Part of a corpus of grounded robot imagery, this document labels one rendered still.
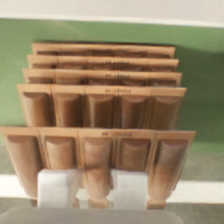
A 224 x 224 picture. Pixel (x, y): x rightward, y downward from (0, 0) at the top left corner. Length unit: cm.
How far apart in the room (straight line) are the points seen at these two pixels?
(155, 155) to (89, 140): 4
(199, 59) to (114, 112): 9
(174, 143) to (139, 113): 4
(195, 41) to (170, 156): 10
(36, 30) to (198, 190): 21
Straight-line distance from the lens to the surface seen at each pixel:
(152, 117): 20
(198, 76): 25
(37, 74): 20
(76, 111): 19
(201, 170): 32
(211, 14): 23
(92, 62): 21
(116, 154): 17
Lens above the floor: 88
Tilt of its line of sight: 45 degrees down
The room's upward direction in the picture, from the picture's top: 176 degrees counter-clockwise
